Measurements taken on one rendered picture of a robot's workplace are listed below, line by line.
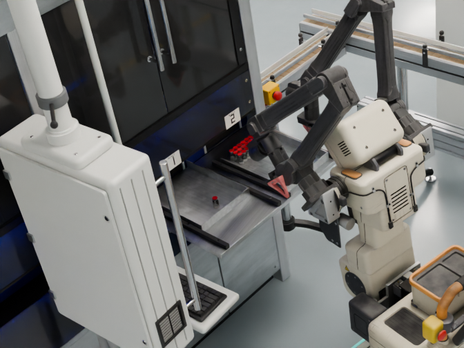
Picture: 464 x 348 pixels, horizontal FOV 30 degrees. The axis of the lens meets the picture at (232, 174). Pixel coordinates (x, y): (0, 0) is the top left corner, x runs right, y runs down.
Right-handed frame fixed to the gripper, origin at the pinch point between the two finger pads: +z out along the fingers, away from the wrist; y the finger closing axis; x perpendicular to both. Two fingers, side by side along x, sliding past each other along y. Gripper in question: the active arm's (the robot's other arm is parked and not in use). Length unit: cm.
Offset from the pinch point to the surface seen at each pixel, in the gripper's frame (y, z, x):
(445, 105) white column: 33, 77, -144
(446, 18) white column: 34, 24, -144
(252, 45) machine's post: 37.3, -23.5, -9.7
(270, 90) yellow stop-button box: 36.3, 0.0, -15.9
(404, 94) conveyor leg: 20, 35, -88
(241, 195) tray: 9.8, 12.1, 32.1
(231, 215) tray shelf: 7.2, 14.8, 40.6
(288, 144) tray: 18.9, 14.4, -5.1
